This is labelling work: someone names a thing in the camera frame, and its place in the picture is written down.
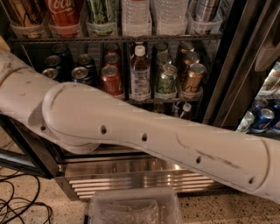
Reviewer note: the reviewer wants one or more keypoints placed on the blue Pepsi can front left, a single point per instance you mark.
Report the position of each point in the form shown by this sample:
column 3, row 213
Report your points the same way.
column 52, row 73

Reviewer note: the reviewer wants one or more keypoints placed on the silver can top shelf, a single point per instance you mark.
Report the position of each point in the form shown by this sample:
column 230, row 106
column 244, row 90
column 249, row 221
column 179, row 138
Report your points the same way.
column 203, row 17

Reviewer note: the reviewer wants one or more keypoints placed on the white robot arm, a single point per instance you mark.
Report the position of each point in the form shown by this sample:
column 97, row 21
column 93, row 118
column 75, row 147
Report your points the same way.
column 76, row 117

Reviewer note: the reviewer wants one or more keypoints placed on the clear plastic bin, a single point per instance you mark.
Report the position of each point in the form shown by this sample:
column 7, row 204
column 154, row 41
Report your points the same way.
column 157, row 205

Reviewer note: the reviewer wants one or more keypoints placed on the clear water bottle right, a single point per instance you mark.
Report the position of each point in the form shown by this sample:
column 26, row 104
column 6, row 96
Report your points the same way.
column 170, row 17

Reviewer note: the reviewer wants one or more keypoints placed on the green can shelf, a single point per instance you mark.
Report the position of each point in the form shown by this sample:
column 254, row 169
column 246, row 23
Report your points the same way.
column 166, row 80
column 102, row 16

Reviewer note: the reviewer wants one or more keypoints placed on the clear water bottle left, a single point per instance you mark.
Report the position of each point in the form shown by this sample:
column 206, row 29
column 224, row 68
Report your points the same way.
column 136, row 18

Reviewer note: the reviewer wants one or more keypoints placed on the red soda can front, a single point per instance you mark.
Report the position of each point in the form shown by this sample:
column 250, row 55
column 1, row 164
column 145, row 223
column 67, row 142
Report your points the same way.
column 111, row 81

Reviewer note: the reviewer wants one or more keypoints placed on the brown tea bottle white cap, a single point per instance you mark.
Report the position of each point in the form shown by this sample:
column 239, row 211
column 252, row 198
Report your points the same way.
column 140, row 75

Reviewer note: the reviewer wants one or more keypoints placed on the green can middle shelf front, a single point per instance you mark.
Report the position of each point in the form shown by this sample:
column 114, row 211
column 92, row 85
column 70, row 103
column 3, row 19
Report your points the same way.
column 166, row 80

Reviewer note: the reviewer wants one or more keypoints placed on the red Coca-Cola can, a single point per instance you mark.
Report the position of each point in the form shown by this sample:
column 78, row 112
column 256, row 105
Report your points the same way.
column 65, row 16

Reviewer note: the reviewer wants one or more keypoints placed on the blue pepsi can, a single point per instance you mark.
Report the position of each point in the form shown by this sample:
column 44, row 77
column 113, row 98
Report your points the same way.
column 52, row 73
column 83, row 75

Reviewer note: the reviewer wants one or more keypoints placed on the blue Pepsi can right fridge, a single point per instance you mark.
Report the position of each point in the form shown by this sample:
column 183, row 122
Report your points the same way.
column 263, row 118

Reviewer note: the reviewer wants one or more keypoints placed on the clear water bottle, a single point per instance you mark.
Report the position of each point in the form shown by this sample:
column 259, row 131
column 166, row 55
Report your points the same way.
column 170, row 17
column 136, row 18

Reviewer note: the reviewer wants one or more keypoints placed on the stainless steel fridge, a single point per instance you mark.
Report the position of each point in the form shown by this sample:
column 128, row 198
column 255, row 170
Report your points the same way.
column 245, row 44

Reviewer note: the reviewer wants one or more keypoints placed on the green can top shelf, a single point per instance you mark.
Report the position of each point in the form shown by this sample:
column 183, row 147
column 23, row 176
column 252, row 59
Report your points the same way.
column 102, row 16

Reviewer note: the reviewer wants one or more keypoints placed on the gold can middle shelf front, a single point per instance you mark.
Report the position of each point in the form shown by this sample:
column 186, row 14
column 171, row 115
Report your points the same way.
column 192, row 79

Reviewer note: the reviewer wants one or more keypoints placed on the tilted bottle bottom shelf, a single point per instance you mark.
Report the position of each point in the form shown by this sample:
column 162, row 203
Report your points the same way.
column 183, row 110

